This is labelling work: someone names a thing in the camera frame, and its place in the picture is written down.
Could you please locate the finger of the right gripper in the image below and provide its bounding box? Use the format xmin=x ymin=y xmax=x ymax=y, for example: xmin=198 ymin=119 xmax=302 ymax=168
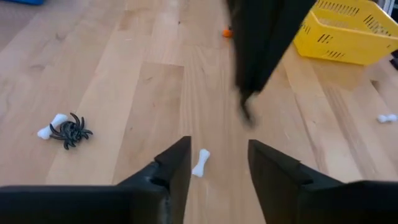
xmin=226 ymin=0 xmax=271 ymax=125
xmin=259 ymin=0 xmax=317 ymax=93

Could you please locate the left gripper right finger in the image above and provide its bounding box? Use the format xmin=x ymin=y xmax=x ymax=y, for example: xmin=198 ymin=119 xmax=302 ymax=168
xmin=248 ymin=139 xmax=398 ymax=224

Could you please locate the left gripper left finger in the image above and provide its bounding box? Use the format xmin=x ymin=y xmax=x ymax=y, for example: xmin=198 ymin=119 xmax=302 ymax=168
xmin=0 ymin=136 xmax=192 ymax=224

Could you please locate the yellow plastic basket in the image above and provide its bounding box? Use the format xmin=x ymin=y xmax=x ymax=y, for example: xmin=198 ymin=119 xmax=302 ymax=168
xmin=293 ymin=0 xmax=398 ymax=66

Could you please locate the black plastic spider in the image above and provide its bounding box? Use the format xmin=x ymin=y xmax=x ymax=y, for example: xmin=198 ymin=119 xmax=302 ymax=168
xmin=49 ymin=112 xmax=94 ymax=151

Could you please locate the white plastic bone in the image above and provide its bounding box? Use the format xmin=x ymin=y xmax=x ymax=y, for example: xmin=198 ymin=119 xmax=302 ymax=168
xmin=376 ymin=113 xmax=398 ymax=124
xmin=192 ymin=149 xmax=211 ymax=178
xmin=37 ymin=113 xmax=69 ymax=140

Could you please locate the blue plastic basket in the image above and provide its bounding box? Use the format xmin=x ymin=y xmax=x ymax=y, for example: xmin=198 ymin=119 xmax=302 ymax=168
xmin=4 ymin=0 xmax=46 ymax=6

